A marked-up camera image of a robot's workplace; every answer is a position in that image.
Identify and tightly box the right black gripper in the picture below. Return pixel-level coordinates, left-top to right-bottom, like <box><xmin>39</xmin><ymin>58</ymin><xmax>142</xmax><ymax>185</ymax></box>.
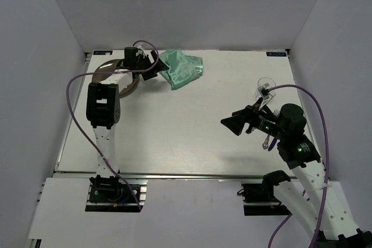
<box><xmin>220</xmin><ymin>96</ymin><xmax>287</xmax><ymax>140</ymax></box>

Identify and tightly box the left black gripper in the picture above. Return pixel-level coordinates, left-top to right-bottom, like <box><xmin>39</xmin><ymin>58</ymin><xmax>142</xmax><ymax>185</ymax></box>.
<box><xmin>135</xmin><ymin>50</ymin><xmax>169</xmax><ymax>80</ymax></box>

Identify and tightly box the green satin placemat cloth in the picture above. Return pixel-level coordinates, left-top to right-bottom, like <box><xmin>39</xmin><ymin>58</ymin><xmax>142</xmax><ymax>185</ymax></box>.
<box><xmin>160</xmin><ymin>49</ymin><xmax>203</xmax><ymax>91</ymax></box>

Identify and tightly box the fork with pink neck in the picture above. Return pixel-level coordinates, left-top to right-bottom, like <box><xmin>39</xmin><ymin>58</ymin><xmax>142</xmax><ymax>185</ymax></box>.
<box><xmin>262</xmin><ymin>135</ymin><xmax>270</xmax><ymax>150</ymax></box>

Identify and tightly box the clear drinking glass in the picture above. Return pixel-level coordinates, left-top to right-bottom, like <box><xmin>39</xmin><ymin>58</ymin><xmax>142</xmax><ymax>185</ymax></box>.
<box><xmin>255</xmin><ymin>77</ymin><xmax>276</xmax><ymax>99</ymax></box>

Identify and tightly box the brown speckled ceramic plate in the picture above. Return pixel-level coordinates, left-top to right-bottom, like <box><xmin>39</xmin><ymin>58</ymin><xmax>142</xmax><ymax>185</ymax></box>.
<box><xmin>91</xmin><ymin>59</ymin><xmax>140</xmax><ymax>98</ymax></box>

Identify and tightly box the purple handled knife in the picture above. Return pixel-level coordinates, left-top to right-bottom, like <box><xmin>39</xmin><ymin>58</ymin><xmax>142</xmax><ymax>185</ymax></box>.
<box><xmin>267</xmin><ymin>138</ymin><xmax>277</xmax><ymax>152</ymax></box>

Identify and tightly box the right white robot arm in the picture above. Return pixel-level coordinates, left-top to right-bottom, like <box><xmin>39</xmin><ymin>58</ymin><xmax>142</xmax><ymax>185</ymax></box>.
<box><xmin>221</xmin><ymin>103</ymin><xmax>371</xmax><ymax>247</ymax></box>

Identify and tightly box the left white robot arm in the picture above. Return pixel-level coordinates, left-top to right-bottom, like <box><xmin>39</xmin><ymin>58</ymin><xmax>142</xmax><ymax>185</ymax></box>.
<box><xmin>86</xmin><ymin>46</ymin><xmax>168</xmax><ymax>180</ymax></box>

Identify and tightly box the blue label sticker left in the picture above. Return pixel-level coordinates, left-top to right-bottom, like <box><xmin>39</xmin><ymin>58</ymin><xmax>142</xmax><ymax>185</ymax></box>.
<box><xmin>92</xmin><ymin>50</ymin><xmax>113</xmax><ymax>56</ymax></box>

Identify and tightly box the blue label sticker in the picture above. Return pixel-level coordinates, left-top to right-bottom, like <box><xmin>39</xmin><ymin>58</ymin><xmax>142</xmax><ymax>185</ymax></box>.
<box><xmin>266</xmin><ymin>52</ymin><xmax>287</xmax><ymax>57</ymax></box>
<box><xmin>92</xmin><ymin>50</ymin><xmax>113</xmax><ymax>56</ymax></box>

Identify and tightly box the blue label sticker right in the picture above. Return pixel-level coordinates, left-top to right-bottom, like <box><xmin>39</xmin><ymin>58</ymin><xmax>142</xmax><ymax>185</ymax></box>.
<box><xmin>266</xmin><ymin>52</ymin><xmax>287</xmax><ymax>57</ymax></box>

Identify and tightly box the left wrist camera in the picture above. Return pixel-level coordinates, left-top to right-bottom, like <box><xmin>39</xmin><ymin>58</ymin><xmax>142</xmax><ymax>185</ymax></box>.
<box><xmin>134</xmin><ymin>42</ymin><xmax>146</xmax><ymax>56</ymax></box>

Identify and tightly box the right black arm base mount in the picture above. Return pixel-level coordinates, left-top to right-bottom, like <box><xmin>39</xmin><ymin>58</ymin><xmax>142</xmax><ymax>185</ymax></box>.
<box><xmin>237</xmin><ymin>183</ymin><xmax>290</xmax><ymax>216</ymax></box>

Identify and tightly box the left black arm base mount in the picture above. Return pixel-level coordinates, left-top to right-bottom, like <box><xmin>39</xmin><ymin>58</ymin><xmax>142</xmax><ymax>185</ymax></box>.
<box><xmin>85</xmin><ymin>175</ymin><xmax>146</xmax><ymax>213</ymax></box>

